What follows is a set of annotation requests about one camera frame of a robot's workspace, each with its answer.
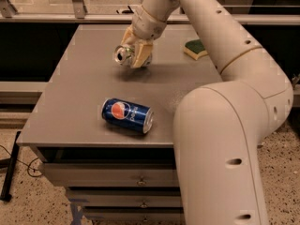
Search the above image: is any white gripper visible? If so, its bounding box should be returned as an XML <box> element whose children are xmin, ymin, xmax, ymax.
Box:
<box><xmin>121</xmin><ymin>6</ymin><xmax>167</xmax><ymax>68</ymax></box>

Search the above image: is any white green 7up can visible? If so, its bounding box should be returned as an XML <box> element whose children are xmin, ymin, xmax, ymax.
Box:
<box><xmin>112</xmin><ymin>44</ymin><xmax>153</xmax><ymax>68</ymax></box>

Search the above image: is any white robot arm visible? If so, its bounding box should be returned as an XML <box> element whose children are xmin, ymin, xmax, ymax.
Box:
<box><xmin>122</xmin><ymin>0</ymin><xmax>293</xmax><ymax>225</ymax></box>

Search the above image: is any blue pepsi can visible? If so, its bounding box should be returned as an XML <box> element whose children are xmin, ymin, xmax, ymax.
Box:
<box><xmin>101</xmin><ymin>98</ymin><xmax>154</xmax><ymax>134</ymax></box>

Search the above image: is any green yellow sponge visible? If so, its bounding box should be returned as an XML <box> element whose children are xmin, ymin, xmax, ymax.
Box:
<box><xmin>184</xmin><ymin>39</ymin><xmax>208</xmax><ymax>60</ymax></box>

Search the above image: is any top grey drawer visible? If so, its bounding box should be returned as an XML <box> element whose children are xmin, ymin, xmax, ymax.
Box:
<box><xmin>40</xmin><ymin>163</ymin><xmax>179</xmax><ymax>188</ymax></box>

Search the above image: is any grey drawer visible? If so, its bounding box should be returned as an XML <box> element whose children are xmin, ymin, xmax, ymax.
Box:
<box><xmin>40</xmin><ymin>163</ymin><xmax>179</xmax><ymax>188</ymax></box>
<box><xmin>83</xmin><ymin>208</ymin><xmax>185</xmax><ymax>222</ymax></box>
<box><xmin>67</xmin><ymin>189</ymin><xmax>182</xmax><ymax>208</ymax></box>

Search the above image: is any grey drawer cabinet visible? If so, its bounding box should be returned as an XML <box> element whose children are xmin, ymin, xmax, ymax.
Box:
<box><xmin>16</xmin><ymin>23</ymin><xmax>264</xmax><ymax>225</ymax></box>

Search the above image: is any middle grey drawer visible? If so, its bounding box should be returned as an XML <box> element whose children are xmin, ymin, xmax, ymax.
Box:
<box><xmin>67</xmin><ymin>189</ymin><xmax>182</xmax><ymax>208</ymax></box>

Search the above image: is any black floor stand leg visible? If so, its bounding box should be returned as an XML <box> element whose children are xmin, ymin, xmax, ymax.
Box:
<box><xmin>0</xmin><ymin>131</ymin><xmax>21</xmax><ymax>202</ymax></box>

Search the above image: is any bottom grey drawer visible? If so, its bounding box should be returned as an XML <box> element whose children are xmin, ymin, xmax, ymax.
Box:
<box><xmin>83</xmin><ymin>208</ymin><xmax>185</xmax><ymax>222</ymax></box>

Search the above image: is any black floor cable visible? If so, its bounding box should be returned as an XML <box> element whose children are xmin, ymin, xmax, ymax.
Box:
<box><xmin>0</xmin><ymin>144</ymin><xmax>44</xmax><ymax>178</ymax></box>

